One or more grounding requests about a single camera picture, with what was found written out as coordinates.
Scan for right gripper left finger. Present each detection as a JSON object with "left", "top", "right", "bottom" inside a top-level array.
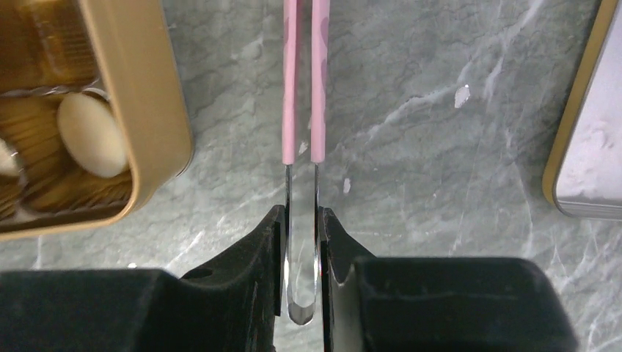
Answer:
[{"left": 1, "top": 205, "right": 285, "bottom": 351}]

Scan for pink metal tweezers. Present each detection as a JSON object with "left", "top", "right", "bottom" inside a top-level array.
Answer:
[{"left": 281, "top": 1, "right": 331, "bottom": 326}]

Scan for gold chocolate box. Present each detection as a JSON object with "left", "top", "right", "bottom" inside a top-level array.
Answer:
[{"left": 1, "top": 1, "right": 193, "bottom": 239}]

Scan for silver box lid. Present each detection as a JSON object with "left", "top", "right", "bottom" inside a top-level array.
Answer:
[{"left": 542, "top": 1, "right": 621, "bottom": 221}]

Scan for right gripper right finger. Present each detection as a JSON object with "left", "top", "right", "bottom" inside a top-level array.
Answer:
[{"left": 319, "top": 208, "right": 579, "bottom": 351}]

